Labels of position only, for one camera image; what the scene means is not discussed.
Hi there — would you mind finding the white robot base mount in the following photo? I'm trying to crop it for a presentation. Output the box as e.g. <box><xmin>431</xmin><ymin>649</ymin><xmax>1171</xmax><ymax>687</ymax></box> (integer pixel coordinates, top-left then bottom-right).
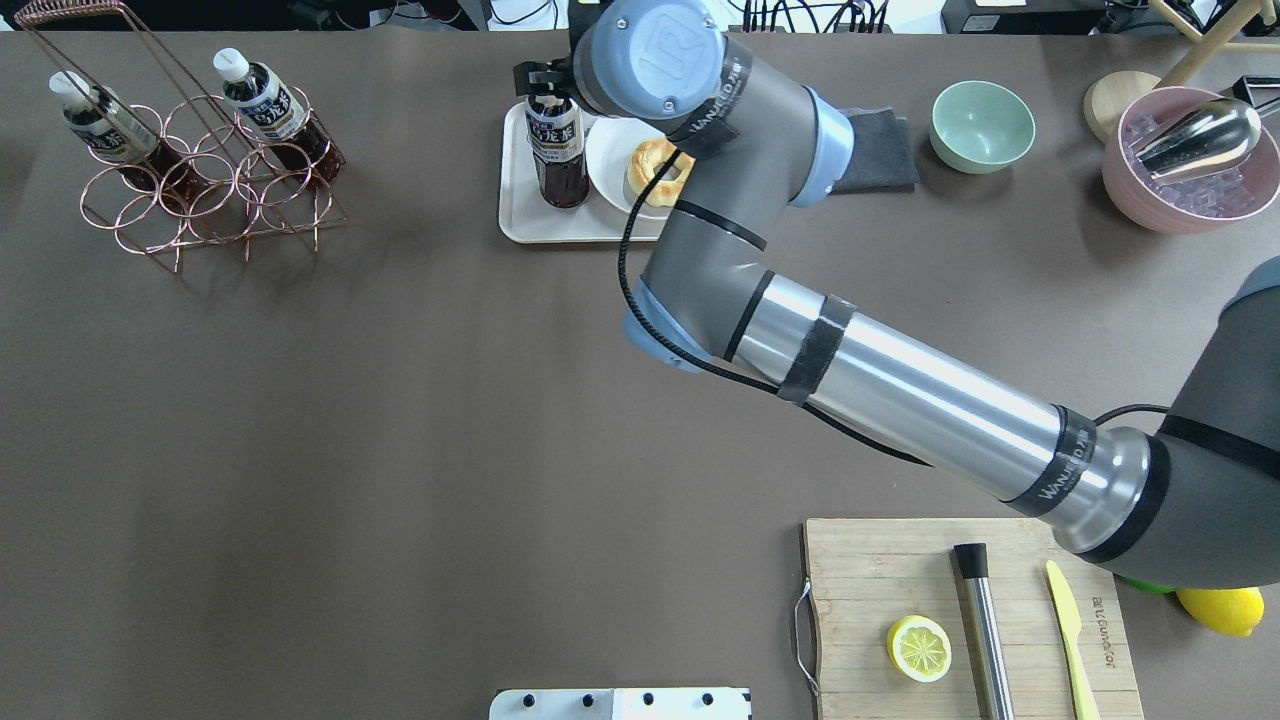
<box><xmin>488</xmin><ymin>685</ymin><xmax>754</xmax><ymax>719</ymax></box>

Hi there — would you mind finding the glazed donut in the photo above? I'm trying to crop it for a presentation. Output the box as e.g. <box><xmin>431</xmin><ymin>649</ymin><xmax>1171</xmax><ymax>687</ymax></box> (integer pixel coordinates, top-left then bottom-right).
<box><xmin>625</xmin><ymin>137</ymin><xmax>696</xmax><ymax>208</ymax></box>

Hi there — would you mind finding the green bowl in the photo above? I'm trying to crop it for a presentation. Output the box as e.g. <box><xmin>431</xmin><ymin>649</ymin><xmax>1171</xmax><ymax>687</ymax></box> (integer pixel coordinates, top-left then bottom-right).
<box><xmin>929</xmin><ymin>79</ymin><xmax>1037</xmax><ymax>176</ymax></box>

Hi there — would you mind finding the wooden cutting board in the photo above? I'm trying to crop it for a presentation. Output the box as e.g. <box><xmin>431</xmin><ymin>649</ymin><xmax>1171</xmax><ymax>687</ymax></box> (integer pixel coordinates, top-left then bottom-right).
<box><xmin>803</xmin><ymin>518</ymin><xmax>1144</xmax><ymax>719</ymax></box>

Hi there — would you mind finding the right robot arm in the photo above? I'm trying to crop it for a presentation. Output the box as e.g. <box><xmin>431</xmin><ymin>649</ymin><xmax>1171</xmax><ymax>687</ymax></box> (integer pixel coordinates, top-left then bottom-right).
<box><xmin>515</xmin><ymin>1</ymin><xmax>1279</xmax><ymax>589</ymax></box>

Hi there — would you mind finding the steel muddler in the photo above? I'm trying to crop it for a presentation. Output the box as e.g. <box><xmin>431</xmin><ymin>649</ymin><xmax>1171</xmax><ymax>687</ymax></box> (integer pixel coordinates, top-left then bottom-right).
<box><xmin>952</xmin><ymin>542</ymin><xmax>1018</xmax><ymax>719</ymax></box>

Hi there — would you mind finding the tea bottle in rack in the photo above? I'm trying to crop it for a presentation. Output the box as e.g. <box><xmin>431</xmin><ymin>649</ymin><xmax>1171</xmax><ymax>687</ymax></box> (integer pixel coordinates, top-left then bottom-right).
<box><xmin>47</xmin><ymin>70</ymin><xmax>207</xmax><ymax>206</ymax></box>
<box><xmin>212</xmin><ymin>47</ymin><xmax>342</xmax><ymax>186</ymax></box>

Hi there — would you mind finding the yellow plastic knife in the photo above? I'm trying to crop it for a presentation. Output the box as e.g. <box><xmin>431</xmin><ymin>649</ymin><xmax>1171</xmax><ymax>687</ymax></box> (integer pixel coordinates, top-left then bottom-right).
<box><xmin>1044</xmin><ymin>560</ymin><xmax>1101</xmax><ymax>720</ymax></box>

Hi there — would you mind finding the tea bottle white cap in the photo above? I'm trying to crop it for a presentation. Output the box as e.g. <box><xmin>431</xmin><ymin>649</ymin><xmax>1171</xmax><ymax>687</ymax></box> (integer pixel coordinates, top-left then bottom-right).
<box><xmin>524</xmin><ymin>95</ymin><xmax>590</xmax><ymax>209</ymax></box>

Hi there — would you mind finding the grey folded cloth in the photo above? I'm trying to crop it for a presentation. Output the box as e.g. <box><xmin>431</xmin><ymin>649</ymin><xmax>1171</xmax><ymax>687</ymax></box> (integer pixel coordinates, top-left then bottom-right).
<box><xmin>829</xmin><ymin>108</ymin><xmax>920</xmax><ymax>195</ymax></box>

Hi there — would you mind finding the copper wire bottle rack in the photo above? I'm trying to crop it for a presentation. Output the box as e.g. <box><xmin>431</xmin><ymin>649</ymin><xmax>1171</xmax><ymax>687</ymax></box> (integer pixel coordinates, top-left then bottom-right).
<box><xmin>14</xmin><ymin>1</ymin><xmax>349</xmax><ymax>273</ymax></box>

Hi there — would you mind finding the pink bowl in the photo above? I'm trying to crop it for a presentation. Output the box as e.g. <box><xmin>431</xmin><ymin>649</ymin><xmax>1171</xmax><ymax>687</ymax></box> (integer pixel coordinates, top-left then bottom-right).
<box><xmin>1102</xmin><ymin>87</ymin><xmax>1279</xmax><ymax>234</ymax></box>

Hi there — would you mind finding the white plate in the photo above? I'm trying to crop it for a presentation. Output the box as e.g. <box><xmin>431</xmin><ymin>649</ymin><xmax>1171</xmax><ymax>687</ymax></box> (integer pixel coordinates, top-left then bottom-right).
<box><xmin>584</xmin><ymin>117</ymin><xmax>666</xmax><ymax>215</ymax></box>

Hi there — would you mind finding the green lime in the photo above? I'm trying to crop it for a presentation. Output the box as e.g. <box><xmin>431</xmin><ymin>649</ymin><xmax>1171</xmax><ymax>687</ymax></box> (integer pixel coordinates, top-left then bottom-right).
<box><xmin>1116</xmin><ymin>575</ymin><xmax>1176</xmax><ymax>596</ymax></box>

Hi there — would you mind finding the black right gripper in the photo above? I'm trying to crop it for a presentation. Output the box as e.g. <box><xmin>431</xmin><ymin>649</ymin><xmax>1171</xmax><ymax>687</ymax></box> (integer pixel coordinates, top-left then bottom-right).
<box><xmin>513</xmin><ymin>58</ymin><xmax>581</xmax><ymax>101</ymax></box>

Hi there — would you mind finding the steel ice scoop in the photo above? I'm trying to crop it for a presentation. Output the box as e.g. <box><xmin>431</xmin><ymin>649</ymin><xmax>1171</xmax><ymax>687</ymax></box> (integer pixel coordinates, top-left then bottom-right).
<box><xmin>1134</xmin><ymin>97</ymin><xmax>1263</xmax><ymax>184</ymax></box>

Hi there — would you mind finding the wooden mug tree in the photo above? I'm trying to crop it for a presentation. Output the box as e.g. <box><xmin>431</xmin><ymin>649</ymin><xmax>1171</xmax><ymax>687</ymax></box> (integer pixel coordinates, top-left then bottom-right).
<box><xmin>1082</xmin><ymin>1</ymin><xmax>1277</xmax><ymax>143</ymax></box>

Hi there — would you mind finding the half lemon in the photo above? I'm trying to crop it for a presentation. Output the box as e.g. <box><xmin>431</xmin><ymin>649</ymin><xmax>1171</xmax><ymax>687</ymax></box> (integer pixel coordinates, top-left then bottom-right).
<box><xmin>884</xmin><ymin>614</ymin><xmax>954</xmax><ymax>683</ymax></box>

